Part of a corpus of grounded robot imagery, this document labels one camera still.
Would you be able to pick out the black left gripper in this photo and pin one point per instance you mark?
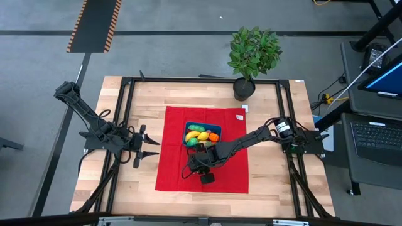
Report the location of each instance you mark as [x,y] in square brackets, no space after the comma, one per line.
[138,144]

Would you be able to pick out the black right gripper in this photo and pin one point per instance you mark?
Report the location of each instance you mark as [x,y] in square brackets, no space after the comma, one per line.
[202,161]

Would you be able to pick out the green pear toy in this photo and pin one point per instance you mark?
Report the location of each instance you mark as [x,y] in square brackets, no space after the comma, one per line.
[192,142]

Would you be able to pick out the yellow banana toy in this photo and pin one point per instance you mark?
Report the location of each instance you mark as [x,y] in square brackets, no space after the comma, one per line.
[191,135]

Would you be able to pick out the yellow lemon toy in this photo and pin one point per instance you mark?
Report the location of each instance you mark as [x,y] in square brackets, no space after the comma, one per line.
[203,136]

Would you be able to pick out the green cucumber toy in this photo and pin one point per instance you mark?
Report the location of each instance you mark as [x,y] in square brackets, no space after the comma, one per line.
[196,128]

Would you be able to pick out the orange fruit toy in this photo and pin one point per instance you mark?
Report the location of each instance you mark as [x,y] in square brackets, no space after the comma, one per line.
[214,137]

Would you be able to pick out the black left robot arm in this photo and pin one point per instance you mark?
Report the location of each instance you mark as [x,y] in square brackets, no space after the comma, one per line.
[100,132]

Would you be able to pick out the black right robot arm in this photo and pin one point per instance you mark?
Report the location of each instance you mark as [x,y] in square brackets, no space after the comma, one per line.
[251,139]

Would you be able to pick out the blue plastic tupperware container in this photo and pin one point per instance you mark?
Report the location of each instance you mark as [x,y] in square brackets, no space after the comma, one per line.
[217,126]

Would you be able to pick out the red cloth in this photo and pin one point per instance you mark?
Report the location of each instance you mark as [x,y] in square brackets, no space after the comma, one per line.
[176,175]

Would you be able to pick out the small white square marker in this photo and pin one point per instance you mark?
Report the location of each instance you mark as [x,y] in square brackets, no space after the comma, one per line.
[245,108]

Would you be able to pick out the black plant pot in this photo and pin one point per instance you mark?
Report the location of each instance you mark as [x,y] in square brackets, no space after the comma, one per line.
[243,92]

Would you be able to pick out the green artificial plant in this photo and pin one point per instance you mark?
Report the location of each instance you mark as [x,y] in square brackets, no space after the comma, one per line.
[254,50]

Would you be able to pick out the black orange striped floor mat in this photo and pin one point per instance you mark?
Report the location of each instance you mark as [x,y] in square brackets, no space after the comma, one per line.
[94,28]

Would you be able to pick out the yellow power plug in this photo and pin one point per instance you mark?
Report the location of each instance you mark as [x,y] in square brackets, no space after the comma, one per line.
[328,100]

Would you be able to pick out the grey desk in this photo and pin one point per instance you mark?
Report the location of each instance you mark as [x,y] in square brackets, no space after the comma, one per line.
[353,91]

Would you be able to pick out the black laptop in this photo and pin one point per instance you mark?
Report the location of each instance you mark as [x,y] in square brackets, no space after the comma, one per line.
[380,138]

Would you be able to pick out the white rod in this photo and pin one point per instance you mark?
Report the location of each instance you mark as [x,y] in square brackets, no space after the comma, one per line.
[364,71]

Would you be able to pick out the black device with label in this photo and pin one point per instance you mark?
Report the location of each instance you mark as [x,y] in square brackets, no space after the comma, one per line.
[373,58]

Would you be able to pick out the computer monitor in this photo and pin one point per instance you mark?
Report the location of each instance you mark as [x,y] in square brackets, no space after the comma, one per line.
[387,81]

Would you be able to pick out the black stand pole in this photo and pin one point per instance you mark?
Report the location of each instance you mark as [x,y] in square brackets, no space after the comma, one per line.
[377,26]

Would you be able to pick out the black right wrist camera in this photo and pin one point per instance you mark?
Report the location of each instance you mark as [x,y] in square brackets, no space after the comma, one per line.
[207,178]

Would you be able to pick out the black metal table frame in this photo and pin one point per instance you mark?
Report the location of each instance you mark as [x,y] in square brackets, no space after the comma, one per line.
[188,80]

